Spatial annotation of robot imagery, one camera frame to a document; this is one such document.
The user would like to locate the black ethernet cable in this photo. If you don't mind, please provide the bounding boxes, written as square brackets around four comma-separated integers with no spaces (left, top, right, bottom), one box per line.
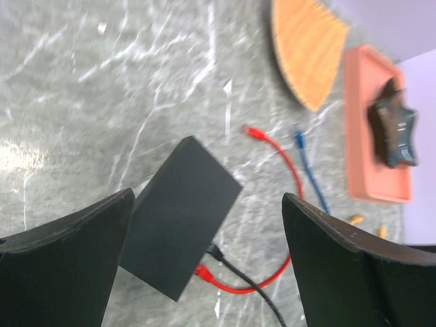
[206,243,289,327]

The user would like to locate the orange woven basket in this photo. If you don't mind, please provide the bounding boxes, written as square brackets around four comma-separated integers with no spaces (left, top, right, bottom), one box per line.
[271,0,349,112]

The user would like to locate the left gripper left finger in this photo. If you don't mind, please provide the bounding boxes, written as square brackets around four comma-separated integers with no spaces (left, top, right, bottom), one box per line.
[1,189,135,326]

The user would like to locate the yellow ethernet cable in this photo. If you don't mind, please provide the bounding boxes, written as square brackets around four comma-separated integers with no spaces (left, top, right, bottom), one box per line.
[349,213,389,238]

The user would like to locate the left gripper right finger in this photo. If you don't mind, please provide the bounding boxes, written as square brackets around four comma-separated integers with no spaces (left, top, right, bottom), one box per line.
[282,193,435,327]

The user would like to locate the blue star-shaped dish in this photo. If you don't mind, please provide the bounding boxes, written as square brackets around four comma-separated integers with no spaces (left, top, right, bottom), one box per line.
[367,77,418,169]

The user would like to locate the blue ethernet cable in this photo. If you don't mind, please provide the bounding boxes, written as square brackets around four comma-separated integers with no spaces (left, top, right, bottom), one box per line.
[293,129,331,215]

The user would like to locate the red ethernet cable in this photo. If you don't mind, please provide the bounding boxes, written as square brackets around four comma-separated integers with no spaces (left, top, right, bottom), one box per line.
[193,125,305,294]

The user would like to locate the pink rectangular tray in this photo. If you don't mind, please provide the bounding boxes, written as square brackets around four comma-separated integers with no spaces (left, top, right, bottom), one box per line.
[343,45,412,204]

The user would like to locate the black network switch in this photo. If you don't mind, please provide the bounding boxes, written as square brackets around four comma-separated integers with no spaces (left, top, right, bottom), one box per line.
[120,136,242,301]

